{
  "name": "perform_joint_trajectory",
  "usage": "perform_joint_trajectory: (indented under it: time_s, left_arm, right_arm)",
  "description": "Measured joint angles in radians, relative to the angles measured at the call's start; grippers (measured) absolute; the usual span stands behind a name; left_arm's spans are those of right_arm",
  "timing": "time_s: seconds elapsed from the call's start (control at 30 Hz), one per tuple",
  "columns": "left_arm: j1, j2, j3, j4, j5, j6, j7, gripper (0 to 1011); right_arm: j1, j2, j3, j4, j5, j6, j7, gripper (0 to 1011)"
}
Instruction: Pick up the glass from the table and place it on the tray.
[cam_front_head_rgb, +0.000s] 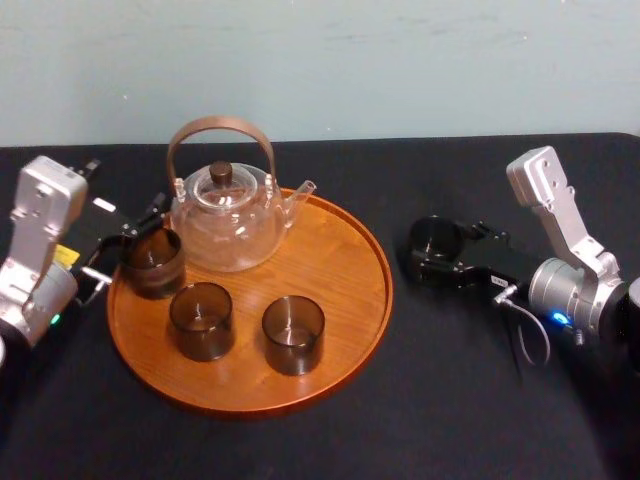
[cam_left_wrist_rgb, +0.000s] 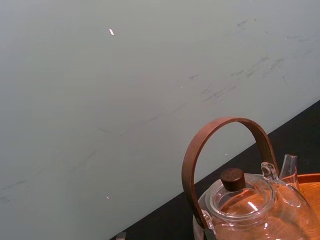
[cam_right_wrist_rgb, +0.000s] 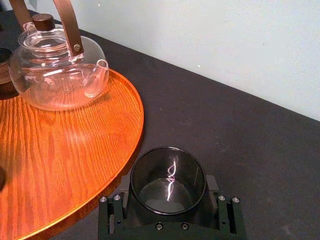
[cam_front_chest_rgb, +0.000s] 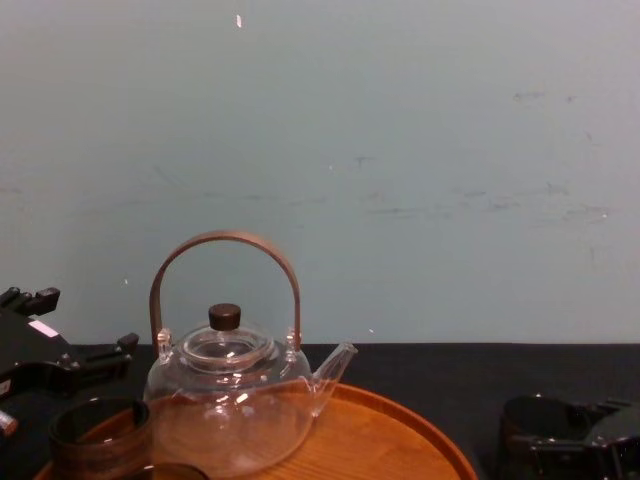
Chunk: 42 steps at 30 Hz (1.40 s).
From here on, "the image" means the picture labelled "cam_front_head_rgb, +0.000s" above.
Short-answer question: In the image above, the clear glass teapot brown handle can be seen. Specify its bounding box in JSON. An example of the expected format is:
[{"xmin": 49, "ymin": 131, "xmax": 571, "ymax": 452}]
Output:
[{"xmin": 166, "ymin": 116, "xmax": 318, "ymax": 274}]

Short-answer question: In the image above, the round wooden tray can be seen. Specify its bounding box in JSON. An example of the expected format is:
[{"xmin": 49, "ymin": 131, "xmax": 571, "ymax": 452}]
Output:
[{"xmin": 106, "ymin": 187, "xmax": 395, "ymax": 419}]

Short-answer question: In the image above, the black table cloth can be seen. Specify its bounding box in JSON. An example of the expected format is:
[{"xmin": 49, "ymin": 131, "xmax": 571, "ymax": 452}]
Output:
[{"xmin": 0, "ymin": 131, "xmax": 640, "ymax": 480}]

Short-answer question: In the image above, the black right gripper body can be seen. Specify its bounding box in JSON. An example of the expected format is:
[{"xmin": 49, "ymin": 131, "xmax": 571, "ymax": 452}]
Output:
[{"xmin": 458, "ymin": 233, "xmax": 545, "ymax": 291}]

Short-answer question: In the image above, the right gripper cable silver plug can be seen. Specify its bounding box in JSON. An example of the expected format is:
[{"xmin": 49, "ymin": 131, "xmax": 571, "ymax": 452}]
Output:
[{"xmin": 491, "ymin": 283, "xmax": 552, "ymax": 387}]

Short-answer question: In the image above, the smoked glass cup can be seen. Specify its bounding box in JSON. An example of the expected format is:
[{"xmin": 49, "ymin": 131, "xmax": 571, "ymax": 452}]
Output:
[
  {"xmin": 406, "ymin": 215, "xmax": 465, "ymax": 262},
  {"xmin": 260, "ymin": 294, "xmax": 327, "ymax": 377},
  {"xmin": 168, "ymin": 281, "xmax": 236, "ymax": 363},
  {"xmin": 123, "ymin": 228, "xmax": 187, "ymax": 301}
]

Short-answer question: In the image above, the left gripper cable silver plug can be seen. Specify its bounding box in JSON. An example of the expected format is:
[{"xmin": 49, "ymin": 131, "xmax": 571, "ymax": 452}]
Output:
[{"xmin": 74, "ymin": 265, "xmax": 113, "ymax": 306}]

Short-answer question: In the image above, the glass teapot lid brown knob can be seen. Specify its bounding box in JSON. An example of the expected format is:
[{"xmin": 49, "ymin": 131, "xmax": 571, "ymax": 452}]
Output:
[{"xmin": 191, "ymin": 160, "xmax": 262, "ymax": 209}]

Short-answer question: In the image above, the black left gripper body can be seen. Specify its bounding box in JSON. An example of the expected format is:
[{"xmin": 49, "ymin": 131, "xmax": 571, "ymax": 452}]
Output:
[{"xmin": 60, "ymin": 197, "xmax": 140, "ymax": 282}]

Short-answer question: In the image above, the gripper cable silver plug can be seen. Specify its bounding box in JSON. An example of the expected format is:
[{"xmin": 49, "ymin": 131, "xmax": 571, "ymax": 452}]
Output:
[
  {"xmin": 491, "ymin": 283, "xmax": 552, "ymax": 387},
  {"xmin": 74, "ymin": 265, "xmax": 113, "ymax": 306}
]

